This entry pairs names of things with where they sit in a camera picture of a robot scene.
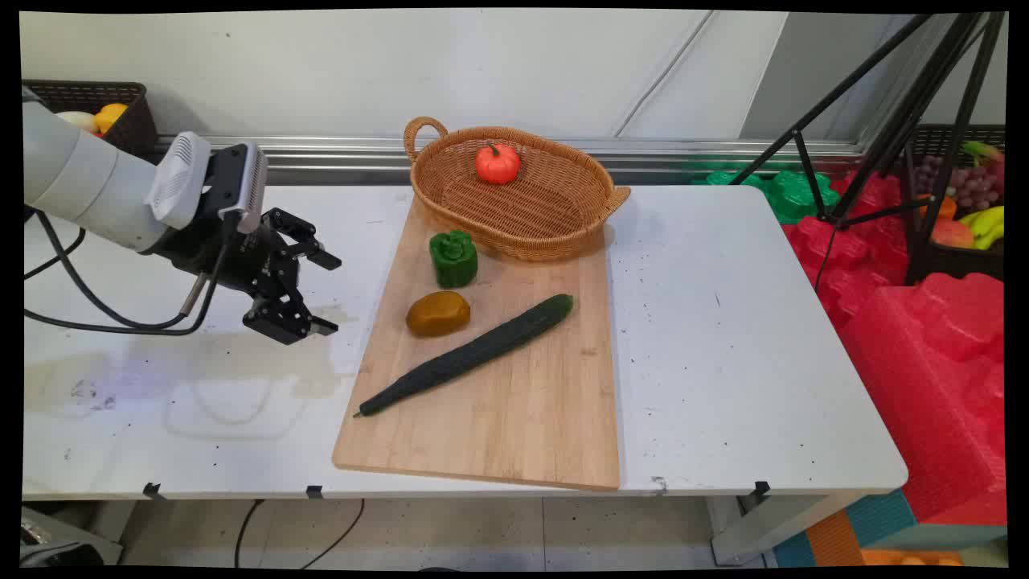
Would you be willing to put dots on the aluminium wall rail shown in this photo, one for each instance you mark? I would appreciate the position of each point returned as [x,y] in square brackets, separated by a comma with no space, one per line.
[691,153]

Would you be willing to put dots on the red toy tomato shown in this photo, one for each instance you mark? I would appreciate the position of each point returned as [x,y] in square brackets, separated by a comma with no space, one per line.
[498,164]

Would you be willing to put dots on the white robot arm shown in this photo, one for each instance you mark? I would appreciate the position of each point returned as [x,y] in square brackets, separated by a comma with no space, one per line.
[80,177]

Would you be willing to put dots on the teal orange floor mat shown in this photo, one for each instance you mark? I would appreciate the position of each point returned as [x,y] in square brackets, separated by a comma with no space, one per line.
[836,543]

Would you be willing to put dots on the red foam mats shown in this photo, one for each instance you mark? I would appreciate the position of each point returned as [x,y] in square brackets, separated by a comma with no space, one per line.
[924,378]

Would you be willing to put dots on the dark plastic basket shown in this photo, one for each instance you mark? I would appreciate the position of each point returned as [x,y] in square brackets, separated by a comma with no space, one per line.
[133,121]

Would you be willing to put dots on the yellow toy fruit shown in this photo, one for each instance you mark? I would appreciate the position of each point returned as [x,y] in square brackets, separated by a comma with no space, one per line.
[111,117]

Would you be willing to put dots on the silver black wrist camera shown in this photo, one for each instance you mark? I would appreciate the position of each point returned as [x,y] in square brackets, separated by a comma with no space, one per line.
[241,185]

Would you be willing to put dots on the black tape clip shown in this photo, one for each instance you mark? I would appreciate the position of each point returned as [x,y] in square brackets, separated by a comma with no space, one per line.
[314,491]
[152,490]
[761,488]

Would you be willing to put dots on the brown toy potato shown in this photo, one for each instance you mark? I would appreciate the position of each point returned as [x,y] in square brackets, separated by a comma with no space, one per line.
[438,314]

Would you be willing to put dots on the green toy bell pepper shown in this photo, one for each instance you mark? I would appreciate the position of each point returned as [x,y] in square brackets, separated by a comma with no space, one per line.
[454,259]

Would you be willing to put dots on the white toy eggplant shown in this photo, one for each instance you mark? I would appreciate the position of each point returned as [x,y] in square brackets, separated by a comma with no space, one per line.
[77,121]

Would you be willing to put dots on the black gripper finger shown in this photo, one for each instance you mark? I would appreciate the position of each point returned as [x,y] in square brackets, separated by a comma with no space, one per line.
[301,241]
[285,322]

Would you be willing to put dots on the black tripod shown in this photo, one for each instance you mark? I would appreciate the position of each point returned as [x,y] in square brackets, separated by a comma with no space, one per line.
[900,137]

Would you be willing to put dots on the grey equipment on floor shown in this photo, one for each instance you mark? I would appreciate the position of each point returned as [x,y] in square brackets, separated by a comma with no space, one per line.
[64,543]

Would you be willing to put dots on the dark green toy cucumber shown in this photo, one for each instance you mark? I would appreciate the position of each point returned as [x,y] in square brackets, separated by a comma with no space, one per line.
[474,354]

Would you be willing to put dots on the pink toy peach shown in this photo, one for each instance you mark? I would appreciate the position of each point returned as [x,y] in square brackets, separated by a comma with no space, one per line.
[953,235]

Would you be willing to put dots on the green foam mats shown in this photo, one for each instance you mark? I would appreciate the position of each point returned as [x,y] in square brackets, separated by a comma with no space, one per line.
[792,197]

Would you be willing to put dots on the purple toy grapes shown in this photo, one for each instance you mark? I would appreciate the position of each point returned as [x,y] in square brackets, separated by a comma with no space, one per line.
[974,189]

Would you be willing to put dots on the yellow toy bananas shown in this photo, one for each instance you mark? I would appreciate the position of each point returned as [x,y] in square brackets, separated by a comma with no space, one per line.
[987,223]

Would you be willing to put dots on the wooden cutting board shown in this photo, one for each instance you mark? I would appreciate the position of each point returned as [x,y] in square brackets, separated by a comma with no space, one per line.
[514,418]

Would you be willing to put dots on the white table leg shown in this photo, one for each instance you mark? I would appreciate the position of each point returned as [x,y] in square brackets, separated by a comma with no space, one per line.
[764,531]

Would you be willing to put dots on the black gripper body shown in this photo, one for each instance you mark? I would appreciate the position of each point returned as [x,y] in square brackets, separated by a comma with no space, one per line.
[233,261]

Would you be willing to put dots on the woven wicker basket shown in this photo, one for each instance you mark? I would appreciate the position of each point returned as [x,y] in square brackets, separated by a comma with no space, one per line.
[555,217]

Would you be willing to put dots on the dark basket with fruit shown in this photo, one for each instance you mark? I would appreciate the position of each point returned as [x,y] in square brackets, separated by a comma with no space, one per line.
[957,261]

